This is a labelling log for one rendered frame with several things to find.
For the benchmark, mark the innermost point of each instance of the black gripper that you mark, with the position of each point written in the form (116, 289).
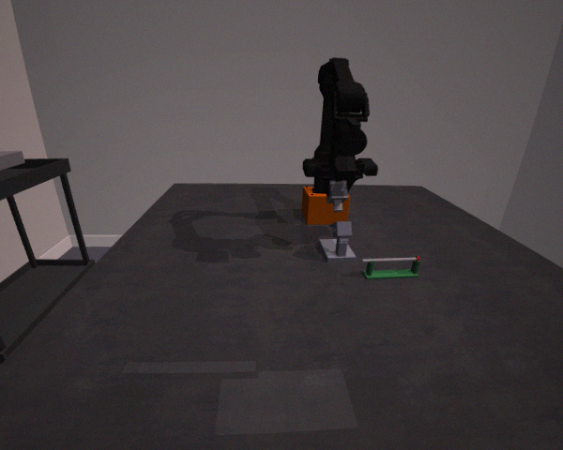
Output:
(313, 168)

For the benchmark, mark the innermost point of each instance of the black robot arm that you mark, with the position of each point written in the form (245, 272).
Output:
(344, 100)

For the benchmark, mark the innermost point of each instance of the grey pin with red cap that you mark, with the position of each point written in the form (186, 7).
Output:
(417, 258)

